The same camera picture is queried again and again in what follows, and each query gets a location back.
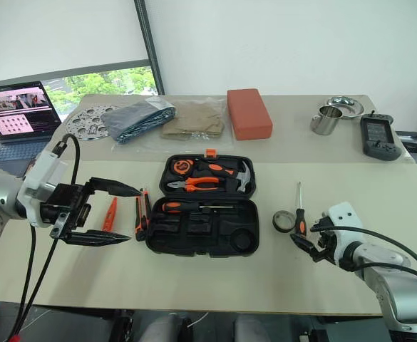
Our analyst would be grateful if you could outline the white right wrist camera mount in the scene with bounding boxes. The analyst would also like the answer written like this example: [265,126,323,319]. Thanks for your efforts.
[321,202,366,265]

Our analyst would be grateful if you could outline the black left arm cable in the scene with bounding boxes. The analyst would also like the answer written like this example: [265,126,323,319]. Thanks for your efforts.
[6,133,82,342]

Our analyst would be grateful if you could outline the dark window frame post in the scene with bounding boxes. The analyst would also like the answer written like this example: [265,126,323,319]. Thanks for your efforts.
[134,0,165,96]

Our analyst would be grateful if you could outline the stainless steel bowl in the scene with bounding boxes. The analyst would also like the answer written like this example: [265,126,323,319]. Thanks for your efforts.
[326,95,366,122]

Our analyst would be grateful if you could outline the perforated round metal plate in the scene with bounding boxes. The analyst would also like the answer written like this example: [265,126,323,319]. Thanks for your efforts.
[65,104,122,142]

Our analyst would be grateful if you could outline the orange rectangular block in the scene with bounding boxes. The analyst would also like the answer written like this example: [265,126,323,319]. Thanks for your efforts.
[226,88,274,141]

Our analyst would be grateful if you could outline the dark grey handheld controller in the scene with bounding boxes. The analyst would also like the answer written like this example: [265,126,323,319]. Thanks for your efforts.
[359,110,403,162]

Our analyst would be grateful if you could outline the claw hammer orange black handle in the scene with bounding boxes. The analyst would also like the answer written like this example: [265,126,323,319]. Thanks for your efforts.
[196,159,254,195]

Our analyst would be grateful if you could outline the orange black utility knife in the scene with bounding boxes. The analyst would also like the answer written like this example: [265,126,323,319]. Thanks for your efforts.
[133,189,152,242]

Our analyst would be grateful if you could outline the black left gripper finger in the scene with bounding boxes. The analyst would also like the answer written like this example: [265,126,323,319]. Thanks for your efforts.
[85,176,142,198]
[63,229,133,248]

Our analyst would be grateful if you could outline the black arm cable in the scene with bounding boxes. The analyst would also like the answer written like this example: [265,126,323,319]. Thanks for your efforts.
[6,133,82,342]
[309,224,417,286]

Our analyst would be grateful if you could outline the orange voltage tester pen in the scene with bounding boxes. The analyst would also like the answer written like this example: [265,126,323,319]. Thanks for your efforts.
[101,196,119,233]

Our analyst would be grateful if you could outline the orange black tape measure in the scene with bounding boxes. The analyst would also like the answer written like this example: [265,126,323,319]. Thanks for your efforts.
[170,158,195,176]

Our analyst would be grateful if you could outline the stainless steel cup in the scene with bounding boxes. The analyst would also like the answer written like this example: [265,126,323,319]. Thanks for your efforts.
[309,104,344,137]

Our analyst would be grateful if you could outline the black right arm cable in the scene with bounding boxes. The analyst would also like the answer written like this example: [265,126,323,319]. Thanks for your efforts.
[309,224,417,286]

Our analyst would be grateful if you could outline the open laptop computer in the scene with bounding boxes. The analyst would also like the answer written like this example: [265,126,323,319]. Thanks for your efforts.
[0,81,63,179]

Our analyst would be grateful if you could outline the clear plastic bag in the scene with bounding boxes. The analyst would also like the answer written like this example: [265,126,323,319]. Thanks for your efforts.
[110,95,236,153]

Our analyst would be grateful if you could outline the screwdriver with long orange grip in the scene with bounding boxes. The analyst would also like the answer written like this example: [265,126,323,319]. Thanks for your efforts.
[159,200,238,214]

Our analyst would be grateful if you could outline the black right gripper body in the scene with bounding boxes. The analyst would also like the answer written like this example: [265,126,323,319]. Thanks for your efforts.
[309,217,338,266]

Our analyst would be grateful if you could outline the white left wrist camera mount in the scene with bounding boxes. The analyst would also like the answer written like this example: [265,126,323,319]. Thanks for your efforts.
[16,149,70,229]

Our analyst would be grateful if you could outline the orange handled pliers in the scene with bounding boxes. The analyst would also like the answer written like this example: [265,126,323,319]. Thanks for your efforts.
[165,176,221,194]

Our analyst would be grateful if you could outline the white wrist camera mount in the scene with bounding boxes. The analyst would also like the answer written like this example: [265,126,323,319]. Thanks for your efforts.
[16,149,70,229]
[321,202,366,265]

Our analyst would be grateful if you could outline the folded dark blue cloth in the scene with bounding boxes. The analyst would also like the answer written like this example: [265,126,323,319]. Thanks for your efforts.
[100,99,177,145]

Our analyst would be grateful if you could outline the black plastic tool case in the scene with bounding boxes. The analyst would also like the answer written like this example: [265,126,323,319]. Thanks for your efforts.
[144,148,261,259]

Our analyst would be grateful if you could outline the screwdriver with black orange handle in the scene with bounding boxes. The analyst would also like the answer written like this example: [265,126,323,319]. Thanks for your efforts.
[294,181,308,237]

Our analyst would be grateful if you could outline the black electrical tape roll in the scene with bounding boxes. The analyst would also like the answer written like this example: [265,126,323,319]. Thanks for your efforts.
[272,209,297,234]

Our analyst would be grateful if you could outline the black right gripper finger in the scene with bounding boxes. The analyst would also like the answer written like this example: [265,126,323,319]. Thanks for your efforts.
[302,245,326,264]
[289,232,319,251]

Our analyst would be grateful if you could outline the thin white wire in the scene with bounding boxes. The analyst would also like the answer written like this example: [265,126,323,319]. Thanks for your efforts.
[189,311,210,328]

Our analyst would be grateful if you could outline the beige table cover sheet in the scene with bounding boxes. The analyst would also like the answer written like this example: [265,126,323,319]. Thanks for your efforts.
[0,160,417,317]
[49,93,417,166]

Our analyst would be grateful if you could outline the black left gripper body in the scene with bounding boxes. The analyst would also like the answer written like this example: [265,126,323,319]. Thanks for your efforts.
[39,183,95,239]

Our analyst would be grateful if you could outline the folded beige cloth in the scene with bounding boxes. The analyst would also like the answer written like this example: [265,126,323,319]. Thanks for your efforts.
[160,100,227,142]

